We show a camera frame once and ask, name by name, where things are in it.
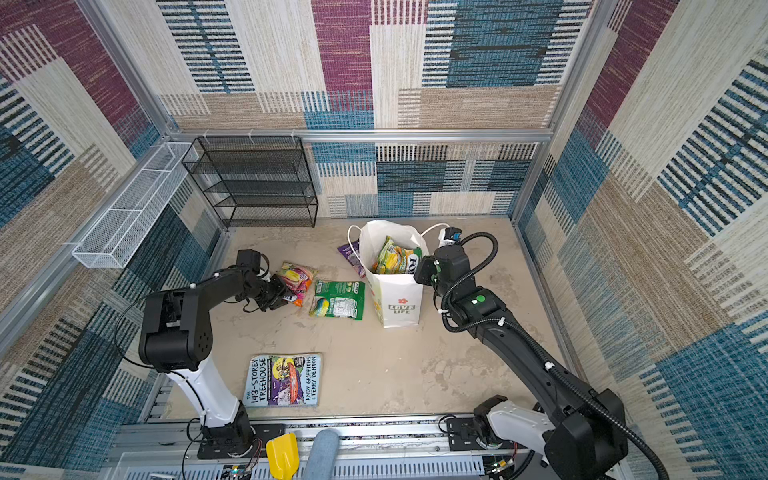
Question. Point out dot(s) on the treehouse paperback book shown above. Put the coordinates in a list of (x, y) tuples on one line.
[(282, 380)]

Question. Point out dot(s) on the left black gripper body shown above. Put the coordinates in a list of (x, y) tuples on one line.
[(271, 293)]

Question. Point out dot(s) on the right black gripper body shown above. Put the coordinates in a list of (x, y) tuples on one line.
[(427, 272)]

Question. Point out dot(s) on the white paper bag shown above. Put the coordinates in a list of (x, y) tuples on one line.
[(397, 298)]

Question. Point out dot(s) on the grey cylinder roll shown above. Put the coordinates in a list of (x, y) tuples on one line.
[(321, 461)]

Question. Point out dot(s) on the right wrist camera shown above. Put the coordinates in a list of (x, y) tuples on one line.
[(449, 236)]

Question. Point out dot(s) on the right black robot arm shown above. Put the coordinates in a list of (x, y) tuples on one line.
[(587, 433)]

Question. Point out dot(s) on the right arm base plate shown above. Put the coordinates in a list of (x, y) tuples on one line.
[(463, 436)]

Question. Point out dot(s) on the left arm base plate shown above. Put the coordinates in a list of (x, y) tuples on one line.
[(226, 442)]

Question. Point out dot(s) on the yellow plastic scoop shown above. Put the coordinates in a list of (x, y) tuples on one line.
[(283, 456)]

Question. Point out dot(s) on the purple berries candy bag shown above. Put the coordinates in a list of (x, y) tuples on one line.
[(349, 252)]

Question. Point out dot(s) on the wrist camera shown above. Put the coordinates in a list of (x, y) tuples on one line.
[(449, 236), (249, 260)]

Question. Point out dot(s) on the white wire mesh basket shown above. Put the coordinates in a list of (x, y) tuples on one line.
[(118, 233)]

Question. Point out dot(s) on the green spring tea candy bag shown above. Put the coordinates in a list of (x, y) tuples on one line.
[(337, 299)]

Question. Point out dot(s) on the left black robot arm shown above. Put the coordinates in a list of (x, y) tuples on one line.
[(177, 339)]

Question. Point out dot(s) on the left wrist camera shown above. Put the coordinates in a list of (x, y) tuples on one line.
[(249, 260)]

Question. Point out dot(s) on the yellow green Fox's candy bag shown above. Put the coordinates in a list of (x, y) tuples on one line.
[(395, 259)]

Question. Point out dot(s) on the black wire shelf rack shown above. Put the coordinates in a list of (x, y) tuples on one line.
[(254, 181)]

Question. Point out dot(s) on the pink yellow Fox's candy bag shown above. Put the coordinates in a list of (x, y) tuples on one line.
[(298, 279)]

